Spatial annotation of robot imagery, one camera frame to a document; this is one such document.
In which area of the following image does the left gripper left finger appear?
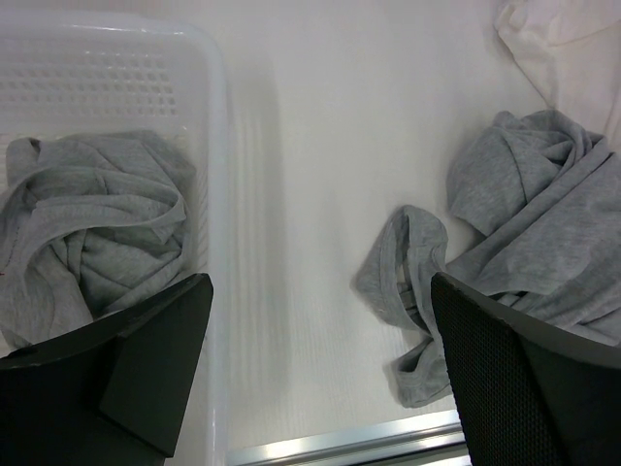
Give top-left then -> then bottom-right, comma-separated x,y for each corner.
1,274 -> 213,459

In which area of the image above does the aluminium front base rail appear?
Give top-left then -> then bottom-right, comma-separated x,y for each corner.
226,410 -> 468,465

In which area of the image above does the grey tank top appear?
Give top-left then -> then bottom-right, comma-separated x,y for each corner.
1,131 -> 195,349
354,110 -> 620,408

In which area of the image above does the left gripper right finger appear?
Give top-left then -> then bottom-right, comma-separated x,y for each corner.
431,273 -> 620,465

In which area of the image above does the white tank top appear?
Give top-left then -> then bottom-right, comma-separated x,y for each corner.
495,1 -> 620,151

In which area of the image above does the white plastic basket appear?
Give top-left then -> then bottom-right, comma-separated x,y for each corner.
1,6 -> 230,465

